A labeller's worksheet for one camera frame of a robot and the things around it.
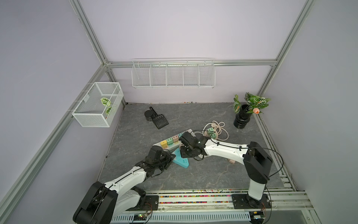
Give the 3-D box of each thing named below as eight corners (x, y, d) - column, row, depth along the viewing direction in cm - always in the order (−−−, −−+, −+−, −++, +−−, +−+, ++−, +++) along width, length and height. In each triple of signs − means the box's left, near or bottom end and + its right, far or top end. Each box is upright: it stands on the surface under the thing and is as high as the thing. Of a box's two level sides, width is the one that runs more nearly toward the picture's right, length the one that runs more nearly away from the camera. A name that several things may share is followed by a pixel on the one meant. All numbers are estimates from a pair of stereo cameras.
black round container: (144, 120, 112) (143, 117, 109) (146, 111, 118) (145, 108, 115) (152, 120, 112) (151, 117, 108) (154, 111, 118) (153, 108, 114)
